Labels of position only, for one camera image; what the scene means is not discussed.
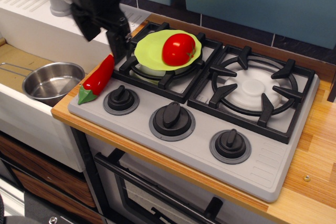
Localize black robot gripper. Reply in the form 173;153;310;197
71;0;131;62

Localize red toy chili pepper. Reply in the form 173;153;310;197
78;54;114;105

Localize red toy tomato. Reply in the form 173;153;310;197
162;33;196;67

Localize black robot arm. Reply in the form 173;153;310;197
50;0;131;63

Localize light green plastic plate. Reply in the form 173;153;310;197
134;29;202;71

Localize white toy sink unit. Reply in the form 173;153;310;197
0;0;152;173

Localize small steel pot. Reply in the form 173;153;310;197
1;62;85;110

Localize black left stove knob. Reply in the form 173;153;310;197
103;85;140;116

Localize black stove knob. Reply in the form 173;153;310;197
103;85;140;116
149;101;196;142
209;129;251;165

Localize black left burner grate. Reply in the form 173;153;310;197
112;22;223;104

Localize black burner grate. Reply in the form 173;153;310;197
112;22;223;104
187;45;320;144

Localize black middle stove knob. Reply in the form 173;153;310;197
149;101;196;142

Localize wooden drawer fronts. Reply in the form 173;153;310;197
1;132;103;224

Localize grey toy stove top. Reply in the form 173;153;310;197
68;22;320;202

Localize toy oven door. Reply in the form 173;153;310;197
93;148;263;224

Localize black right stove knob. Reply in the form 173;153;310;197
209;129;251;165

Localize black right burner grate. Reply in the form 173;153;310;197
187;45;320;144

